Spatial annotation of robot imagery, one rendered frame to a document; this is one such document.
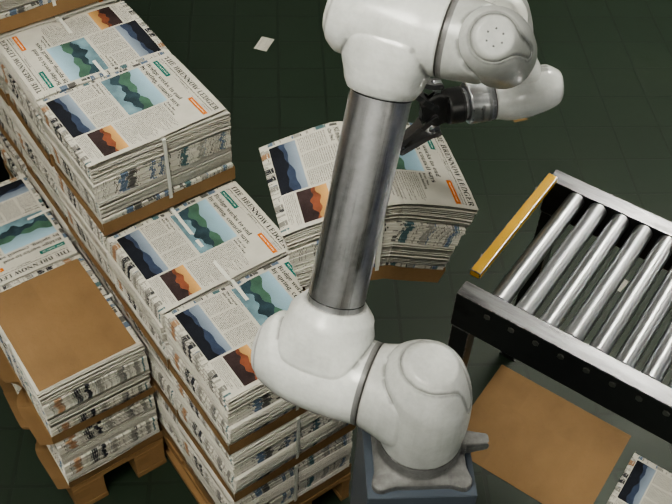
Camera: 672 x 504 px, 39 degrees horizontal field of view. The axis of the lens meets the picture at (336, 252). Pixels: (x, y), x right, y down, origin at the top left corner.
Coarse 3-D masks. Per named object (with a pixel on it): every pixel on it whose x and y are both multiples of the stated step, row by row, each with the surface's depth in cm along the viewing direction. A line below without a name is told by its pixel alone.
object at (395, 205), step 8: (336, 128) 208; (336, 136) 206; (392, 192) 195; (400, 192) 195; (392, 200) 193; (400, 200) 193; (392, 208) 193; (400, 208) 194; (392, 216) 195; (384, 224) 196; (392, 224) 196; (384, 232) 198; (392, 232) 198; (384, 240) 199; (392, 240) 200; (384, 248) 201; (384, 256) 202; (384, 264) 205
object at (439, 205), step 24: (432, 144) 211; (408, 168) 201; (432, 168) 204; (456, 168) 207; (408, 192) 195; (432, 192) 198; (456, 192) 200; (408, 216) 196; (432, 216) 197; (456, 216) 199; (408, 240) 201; (432, 240) 202; (456, 240) 204; (408, 264) 207; (432, 264) 208
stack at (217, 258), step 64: (64, 192) 247; (128, 256) 227; (192, 256) 228; (256, 256) 229; (128, 320) 251; (192, 320) 215; (256, 320) 216; (192, 384) 219; (256, 384) 204; (192, 448) 248; (256, 448) 223
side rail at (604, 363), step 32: (480, 288) 229; (480, 320) 229; (512, 320) 223; (512, 352) 229; (544, 352) 222; (576, 352) 217; (576, 384) 222; (608, 384) 215; (640, 384) 212; (640, 416) 216
